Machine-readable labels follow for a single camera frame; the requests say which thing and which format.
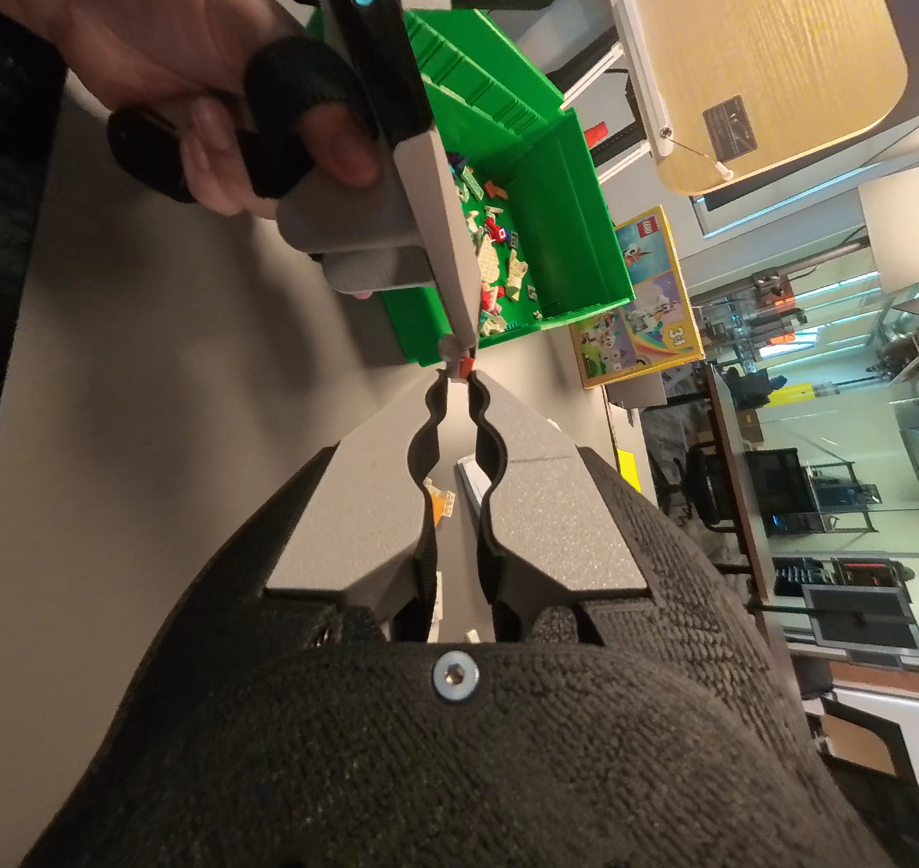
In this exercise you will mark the white instruction booklet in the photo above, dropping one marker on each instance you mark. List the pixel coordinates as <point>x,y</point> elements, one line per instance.
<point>475,487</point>

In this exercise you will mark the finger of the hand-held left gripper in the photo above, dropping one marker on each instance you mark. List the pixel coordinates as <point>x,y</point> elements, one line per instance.
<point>441,236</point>

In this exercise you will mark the pale orange lego piece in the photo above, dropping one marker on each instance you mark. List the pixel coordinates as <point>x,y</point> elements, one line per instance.
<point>440,500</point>

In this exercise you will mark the small red lego piece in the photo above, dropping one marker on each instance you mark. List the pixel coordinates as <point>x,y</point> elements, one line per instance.
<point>463,367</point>

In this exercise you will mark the person's left hand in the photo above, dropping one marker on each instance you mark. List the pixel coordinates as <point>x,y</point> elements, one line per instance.
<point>143,28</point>

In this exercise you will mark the pile of lego pieces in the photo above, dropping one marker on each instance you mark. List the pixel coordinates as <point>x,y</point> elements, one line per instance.
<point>495,250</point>

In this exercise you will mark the black computer monitor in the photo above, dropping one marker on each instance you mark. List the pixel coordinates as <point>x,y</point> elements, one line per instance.
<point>779,480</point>

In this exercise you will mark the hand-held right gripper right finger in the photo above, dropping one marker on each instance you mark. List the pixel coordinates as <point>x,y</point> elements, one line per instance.
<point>560,509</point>

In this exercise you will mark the yellow lego set box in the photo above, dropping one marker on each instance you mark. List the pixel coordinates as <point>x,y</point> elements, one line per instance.
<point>639,308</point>

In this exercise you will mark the light wooden table top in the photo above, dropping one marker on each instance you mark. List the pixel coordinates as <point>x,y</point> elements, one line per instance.
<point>768,56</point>

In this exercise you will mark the yellow sticky note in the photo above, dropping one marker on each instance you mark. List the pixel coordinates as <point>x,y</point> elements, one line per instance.
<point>630,469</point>

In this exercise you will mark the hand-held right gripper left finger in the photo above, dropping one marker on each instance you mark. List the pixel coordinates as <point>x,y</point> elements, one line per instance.
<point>344,509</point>

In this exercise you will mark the large green plastic bin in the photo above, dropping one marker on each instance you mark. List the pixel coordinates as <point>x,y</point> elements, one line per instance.
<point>567,222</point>

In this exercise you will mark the black office chair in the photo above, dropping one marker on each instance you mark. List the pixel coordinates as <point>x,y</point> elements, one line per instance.
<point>700,484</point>

